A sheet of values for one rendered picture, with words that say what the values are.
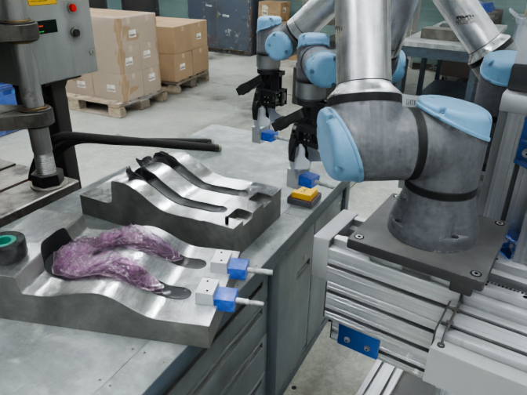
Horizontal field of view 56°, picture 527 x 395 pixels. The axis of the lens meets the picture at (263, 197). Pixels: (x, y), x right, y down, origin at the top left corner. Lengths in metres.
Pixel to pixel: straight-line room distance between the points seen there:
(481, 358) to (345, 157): 0.35
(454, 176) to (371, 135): 0.15
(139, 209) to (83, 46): 0.79
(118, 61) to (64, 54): 3.23
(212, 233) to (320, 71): 0.46
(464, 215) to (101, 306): 0.67
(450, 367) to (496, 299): 0.15
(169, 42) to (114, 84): 0.99
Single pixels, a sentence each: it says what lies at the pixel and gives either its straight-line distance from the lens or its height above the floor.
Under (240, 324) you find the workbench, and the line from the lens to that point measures 1.34.
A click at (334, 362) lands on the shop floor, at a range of 2.11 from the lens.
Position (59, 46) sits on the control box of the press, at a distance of 1.85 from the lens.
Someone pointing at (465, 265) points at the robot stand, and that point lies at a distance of 0.84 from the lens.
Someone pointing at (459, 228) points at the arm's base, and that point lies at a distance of 0.86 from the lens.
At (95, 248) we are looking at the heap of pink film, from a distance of 1.13.
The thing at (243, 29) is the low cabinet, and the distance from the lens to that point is 8.22.
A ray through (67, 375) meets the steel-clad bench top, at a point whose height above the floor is 0.80.
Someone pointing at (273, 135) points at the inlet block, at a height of 0.94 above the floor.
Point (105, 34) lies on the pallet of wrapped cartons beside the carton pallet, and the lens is 5.11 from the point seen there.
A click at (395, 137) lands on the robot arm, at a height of 1.23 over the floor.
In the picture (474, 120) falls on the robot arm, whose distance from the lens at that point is 0.79.
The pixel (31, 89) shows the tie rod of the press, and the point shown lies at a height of 1.10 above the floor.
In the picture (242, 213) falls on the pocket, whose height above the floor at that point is 0.88.
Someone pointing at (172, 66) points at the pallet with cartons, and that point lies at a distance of 5.87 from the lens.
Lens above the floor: 1.47
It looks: 26 degrees down
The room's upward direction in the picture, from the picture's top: 1 degrees clockwise
